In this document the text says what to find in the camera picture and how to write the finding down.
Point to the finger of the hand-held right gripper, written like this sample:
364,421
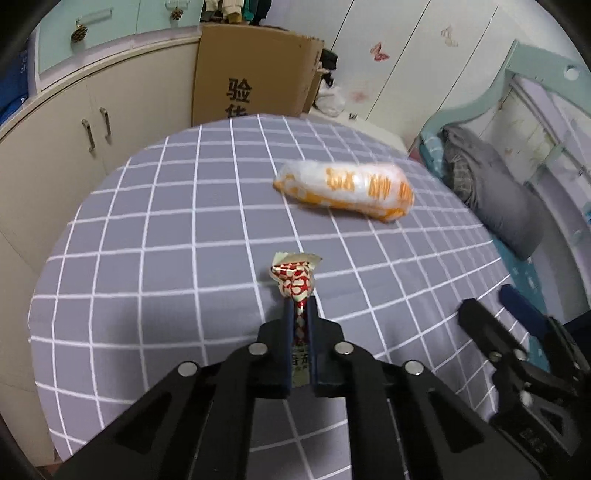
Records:
521,309
489,327

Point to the small white plastic bag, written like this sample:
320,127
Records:
331,100

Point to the grey checked tablecloth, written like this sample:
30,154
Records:
161,254

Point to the grey quilt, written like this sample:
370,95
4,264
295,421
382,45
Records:
498,194

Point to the teal drawer unit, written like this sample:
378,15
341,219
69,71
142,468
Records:
120,23

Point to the beige hanging jacket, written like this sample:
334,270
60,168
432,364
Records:
224,9

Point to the pink butterfly sticker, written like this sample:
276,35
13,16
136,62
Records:
379,52

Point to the teal bed frame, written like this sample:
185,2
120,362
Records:
535,60

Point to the blue bag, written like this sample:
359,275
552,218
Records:
11,83

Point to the orange and white snack bag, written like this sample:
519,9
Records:
351,189

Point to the plaid cloth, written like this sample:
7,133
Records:
459,182

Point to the dark green hanging clothes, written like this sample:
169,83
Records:
256,11

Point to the cream cabinet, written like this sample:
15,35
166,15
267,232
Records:
55,138

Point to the black bag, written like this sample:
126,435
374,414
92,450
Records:
328,64

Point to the brown cardboard box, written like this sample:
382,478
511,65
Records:
258,69

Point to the red and white wrapper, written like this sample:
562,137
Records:
295,281

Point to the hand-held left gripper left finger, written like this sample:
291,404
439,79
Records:
288,323

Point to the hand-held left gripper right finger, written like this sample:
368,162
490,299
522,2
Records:
313,323

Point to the pine cone drawer knob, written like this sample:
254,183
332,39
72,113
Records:
79,33
176,14

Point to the white wardrobe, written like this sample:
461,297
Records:
415,46

